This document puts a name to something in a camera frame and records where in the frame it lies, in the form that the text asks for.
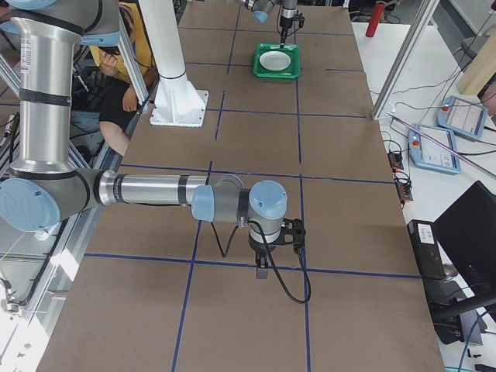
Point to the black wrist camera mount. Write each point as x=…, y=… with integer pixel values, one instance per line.
x=292, y=233

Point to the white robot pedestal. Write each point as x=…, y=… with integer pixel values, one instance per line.
x=177, y=101

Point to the blue teach pendant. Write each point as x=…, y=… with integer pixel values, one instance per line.
x=464, y=118
x=428, y=155

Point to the black box device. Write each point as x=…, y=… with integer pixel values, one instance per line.
x=426, y=249

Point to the green plastic tray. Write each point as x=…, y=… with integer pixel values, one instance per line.
x=292, y=72

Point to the thin metal rod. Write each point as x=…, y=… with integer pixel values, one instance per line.
x=438, y=143

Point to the orange circuit board upper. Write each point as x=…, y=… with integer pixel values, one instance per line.
x=395, y=161

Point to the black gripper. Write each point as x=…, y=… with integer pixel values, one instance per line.
x=258, y=248
x=286, y=13

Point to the blue teach pendant near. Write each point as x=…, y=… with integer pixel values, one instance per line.
x=428, y=155

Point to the blue teach pendant far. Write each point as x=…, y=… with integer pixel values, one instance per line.
x=464, y=118

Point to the red bottle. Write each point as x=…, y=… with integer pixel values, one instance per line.
x=375, y=18

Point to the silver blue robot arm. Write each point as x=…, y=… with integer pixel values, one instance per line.
x=261, y=9
x=44, y=188

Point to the person in yellow shirt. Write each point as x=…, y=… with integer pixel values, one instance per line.
x=120, y=102

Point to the silver fork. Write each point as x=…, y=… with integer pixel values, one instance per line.
x=276, y=46

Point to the orange circuit board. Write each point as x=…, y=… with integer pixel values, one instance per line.
x=404, y=190
x=395, y=161

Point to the orange circuit board lower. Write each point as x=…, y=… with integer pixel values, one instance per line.
x=404, y=190

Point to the white plate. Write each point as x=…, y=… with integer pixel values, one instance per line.
x=274, y=60

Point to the aluminium frame post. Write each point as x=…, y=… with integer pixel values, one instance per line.
x=415, y=31

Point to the crossing blue tape strip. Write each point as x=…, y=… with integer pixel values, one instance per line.
x=246, y=265

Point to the black monitor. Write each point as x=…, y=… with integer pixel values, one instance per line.
x=466, y=232

